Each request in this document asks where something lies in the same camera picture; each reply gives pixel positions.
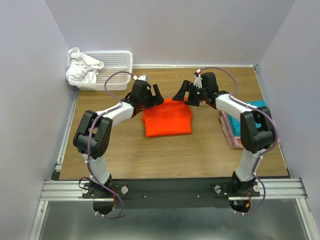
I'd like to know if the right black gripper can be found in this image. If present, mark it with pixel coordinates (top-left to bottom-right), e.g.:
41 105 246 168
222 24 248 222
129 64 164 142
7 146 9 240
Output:
172 80 208 107

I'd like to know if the orange t shirt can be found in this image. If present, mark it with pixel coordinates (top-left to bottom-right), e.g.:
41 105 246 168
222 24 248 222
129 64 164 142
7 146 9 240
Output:
141 99 193 138

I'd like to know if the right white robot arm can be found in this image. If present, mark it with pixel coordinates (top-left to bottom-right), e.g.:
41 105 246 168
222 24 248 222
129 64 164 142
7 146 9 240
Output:
172 70 279 196

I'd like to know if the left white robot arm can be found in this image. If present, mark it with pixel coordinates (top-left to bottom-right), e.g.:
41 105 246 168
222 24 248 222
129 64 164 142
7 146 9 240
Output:
73 79 164 198

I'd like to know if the white plastic basket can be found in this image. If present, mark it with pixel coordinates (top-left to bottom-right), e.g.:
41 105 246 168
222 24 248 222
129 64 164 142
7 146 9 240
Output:
75 50 133 91

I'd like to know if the teal folded t shirt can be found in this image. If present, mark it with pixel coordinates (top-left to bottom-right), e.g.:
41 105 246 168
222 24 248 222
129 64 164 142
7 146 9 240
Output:
226 100 267 138

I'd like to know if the pink folded t shirt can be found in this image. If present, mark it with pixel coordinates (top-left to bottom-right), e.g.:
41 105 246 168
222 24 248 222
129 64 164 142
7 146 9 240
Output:
219 111 282 150

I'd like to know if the white t shirt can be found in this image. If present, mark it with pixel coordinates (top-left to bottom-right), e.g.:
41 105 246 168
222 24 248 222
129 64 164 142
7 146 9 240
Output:
65 47 105 86

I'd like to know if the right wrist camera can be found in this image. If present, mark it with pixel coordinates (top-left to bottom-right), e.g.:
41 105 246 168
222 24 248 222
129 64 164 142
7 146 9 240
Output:
193 69 203 88

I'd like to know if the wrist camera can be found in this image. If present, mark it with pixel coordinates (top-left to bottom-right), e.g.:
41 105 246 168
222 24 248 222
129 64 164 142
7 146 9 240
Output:
132 74 149 82
193 69 203 88

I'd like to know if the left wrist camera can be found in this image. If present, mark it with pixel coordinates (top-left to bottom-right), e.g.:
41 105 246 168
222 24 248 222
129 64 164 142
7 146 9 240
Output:
132 74 149 82

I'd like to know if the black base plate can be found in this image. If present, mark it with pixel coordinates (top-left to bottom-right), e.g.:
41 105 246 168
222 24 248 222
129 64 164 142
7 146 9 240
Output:
78 177 260 210

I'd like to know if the aluminium frame rail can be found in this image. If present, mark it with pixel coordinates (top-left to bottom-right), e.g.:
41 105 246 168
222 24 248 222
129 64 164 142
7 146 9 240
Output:
39 178 87 202

